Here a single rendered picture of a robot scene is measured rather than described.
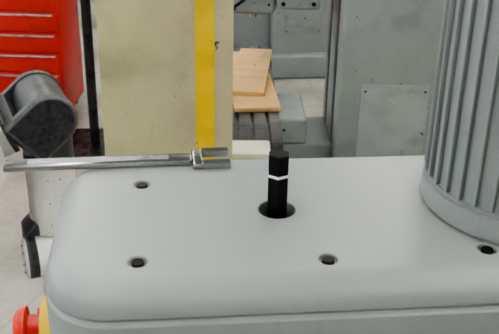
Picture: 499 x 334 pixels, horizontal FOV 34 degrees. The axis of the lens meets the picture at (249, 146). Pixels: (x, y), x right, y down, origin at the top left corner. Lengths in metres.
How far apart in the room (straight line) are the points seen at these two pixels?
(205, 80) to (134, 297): 1.91
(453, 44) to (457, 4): 0.04
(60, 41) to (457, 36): 4.80
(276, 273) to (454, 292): 0.16
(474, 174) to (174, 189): 0.30
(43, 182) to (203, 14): 1.16
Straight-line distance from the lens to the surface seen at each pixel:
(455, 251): 0.77
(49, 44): 5.47
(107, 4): 2.51
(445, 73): 0.78
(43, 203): 1.51
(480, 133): 0.75
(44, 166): 0.89
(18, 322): 0.87
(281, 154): 0.78
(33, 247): 1.53
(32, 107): 1.41
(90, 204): 0.82
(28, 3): 5.43
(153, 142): 2.67
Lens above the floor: 2.29
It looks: 26 degrees down
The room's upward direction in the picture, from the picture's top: 1 degrees clockwise
